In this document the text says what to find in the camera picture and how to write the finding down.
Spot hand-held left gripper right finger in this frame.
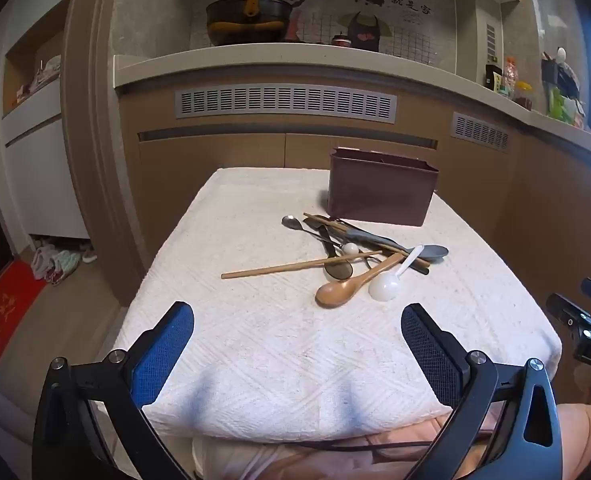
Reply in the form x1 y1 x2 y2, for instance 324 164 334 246
400 302 563 480

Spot small grey vent grille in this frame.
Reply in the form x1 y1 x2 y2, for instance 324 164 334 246
451 111 510 153

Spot white textured towel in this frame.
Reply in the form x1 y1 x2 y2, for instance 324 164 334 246
90 167 562 443

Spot metal spoon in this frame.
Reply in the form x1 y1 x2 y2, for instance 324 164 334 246
282 215 346 261

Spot brown plastic utensil holder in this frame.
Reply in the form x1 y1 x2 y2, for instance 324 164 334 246
327 147 439 227

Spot white shelf cupboard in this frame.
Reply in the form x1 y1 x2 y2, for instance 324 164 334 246
0 0 91 256

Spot black wok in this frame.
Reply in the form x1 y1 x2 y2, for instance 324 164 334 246
206 0 292 46

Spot orange capped bottle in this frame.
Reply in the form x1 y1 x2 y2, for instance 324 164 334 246
503 56 519 98

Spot person's pink trousers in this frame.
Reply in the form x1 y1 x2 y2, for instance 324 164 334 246
196 402 591 480

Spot white plastic scoop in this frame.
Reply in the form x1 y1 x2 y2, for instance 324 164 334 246
368 245 425 302

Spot grey-blue spoon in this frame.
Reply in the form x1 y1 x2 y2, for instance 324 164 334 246
335 220 450 263

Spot large grey vent grille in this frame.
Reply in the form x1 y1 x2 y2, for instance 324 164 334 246
174 83 397 123

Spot red floor mat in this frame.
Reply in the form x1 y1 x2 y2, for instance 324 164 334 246
0 260 46 381

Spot pile of slippers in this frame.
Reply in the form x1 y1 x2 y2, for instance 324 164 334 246
30 242 98 286

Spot wooden spoon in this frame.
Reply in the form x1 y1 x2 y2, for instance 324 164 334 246
315 252 405 308

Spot green bag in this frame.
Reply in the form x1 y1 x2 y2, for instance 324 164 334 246
547 87 576 121

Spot black countertop rack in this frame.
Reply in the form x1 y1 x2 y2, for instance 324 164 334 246
541 47 579 98

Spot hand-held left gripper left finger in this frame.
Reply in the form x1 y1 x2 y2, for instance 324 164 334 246
32 301 196 480

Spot cartoon wall poster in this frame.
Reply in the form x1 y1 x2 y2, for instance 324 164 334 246
190 0 456 68

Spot wooden chopstick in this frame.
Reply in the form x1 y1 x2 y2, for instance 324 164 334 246
222 250 383 280
303 212 432 268

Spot white kitchen counter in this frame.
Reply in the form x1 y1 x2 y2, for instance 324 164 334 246
113 41 591 168

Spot shelf clutter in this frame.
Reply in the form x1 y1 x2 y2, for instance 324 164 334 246
16 55 61 106

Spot brown kitchen cabinet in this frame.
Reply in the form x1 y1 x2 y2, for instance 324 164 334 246
117 72 591 411

